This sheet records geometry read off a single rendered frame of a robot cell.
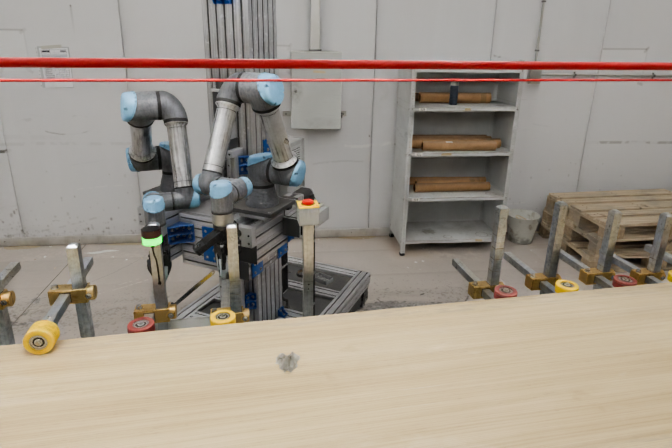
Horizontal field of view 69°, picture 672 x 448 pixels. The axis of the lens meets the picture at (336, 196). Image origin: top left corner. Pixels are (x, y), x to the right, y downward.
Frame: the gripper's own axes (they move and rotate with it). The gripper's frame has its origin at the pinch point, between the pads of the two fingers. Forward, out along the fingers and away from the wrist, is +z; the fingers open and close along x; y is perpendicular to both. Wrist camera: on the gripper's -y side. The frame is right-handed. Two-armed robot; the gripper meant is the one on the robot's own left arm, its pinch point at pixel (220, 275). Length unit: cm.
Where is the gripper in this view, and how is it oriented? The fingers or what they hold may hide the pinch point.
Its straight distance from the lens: 185.2
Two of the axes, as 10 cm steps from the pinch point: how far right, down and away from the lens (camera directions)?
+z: -0.1, 9.5, 3.1
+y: 8.5, -1.6, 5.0
